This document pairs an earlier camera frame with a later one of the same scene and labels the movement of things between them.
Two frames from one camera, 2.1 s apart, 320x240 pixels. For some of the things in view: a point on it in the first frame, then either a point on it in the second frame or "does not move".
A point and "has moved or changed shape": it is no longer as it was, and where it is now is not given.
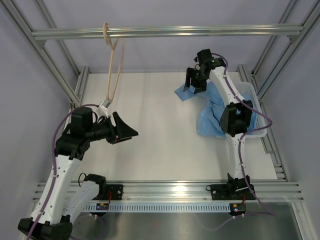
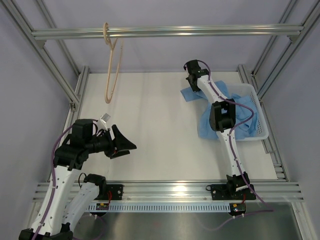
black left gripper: x=121 y=132 → x=123 y=145
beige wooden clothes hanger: x=112 y=47 does not move
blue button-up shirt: x=209 y=121 has moved or changed shape
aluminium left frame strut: x=40 y=48 does not move
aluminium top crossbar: x=171 y=31 does not move
